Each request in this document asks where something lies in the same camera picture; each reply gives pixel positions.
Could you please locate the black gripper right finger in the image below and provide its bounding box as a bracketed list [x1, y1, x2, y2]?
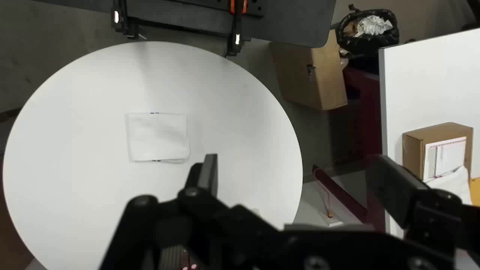
[366, 155, 480, 261]

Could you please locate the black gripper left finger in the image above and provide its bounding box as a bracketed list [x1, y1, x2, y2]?
[99, 153, 282, 270]

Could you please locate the cardboard box white label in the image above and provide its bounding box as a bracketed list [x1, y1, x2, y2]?
[400, 122, 475, 185]

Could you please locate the folded white cloth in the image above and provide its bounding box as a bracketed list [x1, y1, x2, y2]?
[124, 111, 192, 164]

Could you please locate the white panel board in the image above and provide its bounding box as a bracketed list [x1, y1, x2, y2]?
[378, 27, 480, 239]

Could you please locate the plain brown cardboard box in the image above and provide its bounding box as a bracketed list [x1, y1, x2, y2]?
[270, 33, 349, 113]

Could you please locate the black trash bag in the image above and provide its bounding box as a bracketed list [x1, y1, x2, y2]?
[334, 5, 400, 57]

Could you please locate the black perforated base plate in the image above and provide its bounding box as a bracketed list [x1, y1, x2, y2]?
[34, 0, 337, 50]

